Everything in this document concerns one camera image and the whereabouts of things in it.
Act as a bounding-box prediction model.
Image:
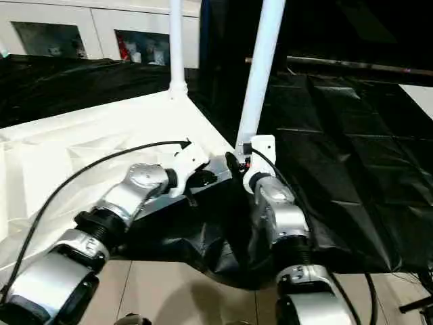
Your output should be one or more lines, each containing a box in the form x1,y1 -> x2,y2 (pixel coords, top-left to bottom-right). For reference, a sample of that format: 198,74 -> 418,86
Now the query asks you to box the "white plastic table top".
0,91 -> 237,272

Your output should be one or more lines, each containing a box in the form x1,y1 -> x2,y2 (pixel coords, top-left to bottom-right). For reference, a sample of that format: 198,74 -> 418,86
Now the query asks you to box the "black work mat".
0,54 -> 433,288

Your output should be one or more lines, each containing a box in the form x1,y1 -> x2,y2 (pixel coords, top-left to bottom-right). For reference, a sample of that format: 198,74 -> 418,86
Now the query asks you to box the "dark robot left foot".
116,314 -> 151,325

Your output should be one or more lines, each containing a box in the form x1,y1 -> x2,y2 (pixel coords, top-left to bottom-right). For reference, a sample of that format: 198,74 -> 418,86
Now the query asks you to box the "white glass-door cabinet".
0,0 -> 204,68

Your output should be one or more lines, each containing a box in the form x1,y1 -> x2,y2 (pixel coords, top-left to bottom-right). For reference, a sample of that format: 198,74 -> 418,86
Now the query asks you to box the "black floor stand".
398,295 -> 433,325

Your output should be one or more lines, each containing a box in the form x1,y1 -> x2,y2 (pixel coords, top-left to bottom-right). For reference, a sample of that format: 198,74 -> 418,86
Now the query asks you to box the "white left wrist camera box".
168,142 -> 210,198

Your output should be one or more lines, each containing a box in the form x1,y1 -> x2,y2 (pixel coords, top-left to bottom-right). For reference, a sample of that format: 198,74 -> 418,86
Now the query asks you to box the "silver metal rail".
246,57 -> 433,77

